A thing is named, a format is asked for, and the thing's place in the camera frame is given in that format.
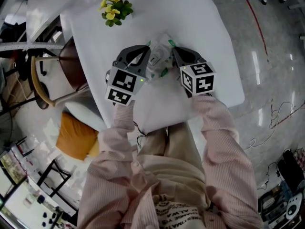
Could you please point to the yellow flower pot plant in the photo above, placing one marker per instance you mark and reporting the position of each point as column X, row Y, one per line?
column 116, row 11

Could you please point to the person's right forearm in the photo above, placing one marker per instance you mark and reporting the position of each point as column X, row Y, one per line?
column 216, row 123

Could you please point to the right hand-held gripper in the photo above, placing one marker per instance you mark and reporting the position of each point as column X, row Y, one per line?
column 200, row 80

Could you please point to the person's body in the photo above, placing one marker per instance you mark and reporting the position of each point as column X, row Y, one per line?
column 171, row 175

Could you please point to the orange cushion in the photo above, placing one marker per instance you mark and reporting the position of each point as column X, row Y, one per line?
column 74, row 137

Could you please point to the brown seat wooden chair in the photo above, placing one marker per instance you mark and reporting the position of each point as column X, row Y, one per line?
column 71, row 65

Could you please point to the person's left forearm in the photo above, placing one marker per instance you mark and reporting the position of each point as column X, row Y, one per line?
column 119, row 130

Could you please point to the white square table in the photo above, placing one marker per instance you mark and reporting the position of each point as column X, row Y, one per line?
column 166, row 20

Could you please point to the black metal frame stand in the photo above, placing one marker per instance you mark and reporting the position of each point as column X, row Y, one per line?
column 53, row 178

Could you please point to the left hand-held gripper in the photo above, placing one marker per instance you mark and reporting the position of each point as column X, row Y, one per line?
column 124, row 85

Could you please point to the white tissue packet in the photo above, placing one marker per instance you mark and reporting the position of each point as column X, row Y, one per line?
column 160, row 54

